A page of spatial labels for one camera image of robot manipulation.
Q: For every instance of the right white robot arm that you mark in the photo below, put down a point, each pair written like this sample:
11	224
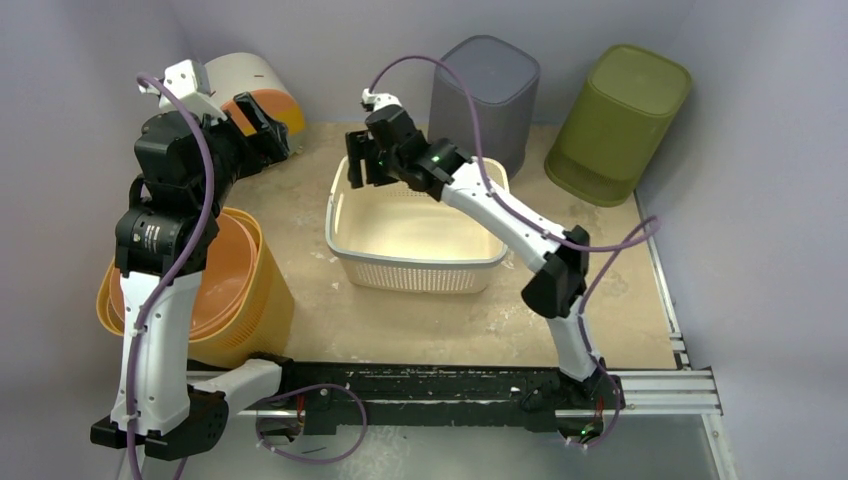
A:
556	257

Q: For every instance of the orange plastic basin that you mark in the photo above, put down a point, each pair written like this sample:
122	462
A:
231	263

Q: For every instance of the aluminium frame rail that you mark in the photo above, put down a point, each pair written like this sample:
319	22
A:
435	326

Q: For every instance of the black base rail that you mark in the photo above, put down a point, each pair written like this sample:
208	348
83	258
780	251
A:
537	399

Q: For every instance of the grey plastic basket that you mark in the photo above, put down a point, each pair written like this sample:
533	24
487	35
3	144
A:
503	81

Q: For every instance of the white plastic basket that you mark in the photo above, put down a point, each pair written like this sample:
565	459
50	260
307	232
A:
393	238

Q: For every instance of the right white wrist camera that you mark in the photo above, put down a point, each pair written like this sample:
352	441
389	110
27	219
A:
371	101

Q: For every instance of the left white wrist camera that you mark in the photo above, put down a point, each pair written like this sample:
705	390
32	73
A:
188	81

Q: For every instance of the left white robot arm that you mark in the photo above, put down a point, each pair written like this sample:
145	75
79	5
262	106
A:
161	256

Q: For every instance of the white mini drawer cabinet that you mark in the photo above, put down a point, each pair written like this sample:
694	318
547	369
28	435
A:
235	73

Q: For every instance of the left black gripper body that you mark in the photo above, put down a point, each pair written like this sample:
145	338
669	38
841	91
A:
234	156

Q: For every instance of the yellow plastic basket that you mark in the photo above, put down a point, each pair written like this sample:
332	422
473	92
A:
260	326

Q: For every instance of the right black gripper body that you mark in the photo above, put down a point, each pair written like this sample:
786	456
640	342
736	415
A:
370	153

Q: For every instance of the green plastic basket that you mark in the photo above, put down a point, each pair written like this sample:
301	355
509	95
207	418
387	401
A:
623	111

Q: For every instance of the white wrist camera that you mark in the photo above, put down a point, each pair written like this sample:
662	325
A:
371	101
188	81

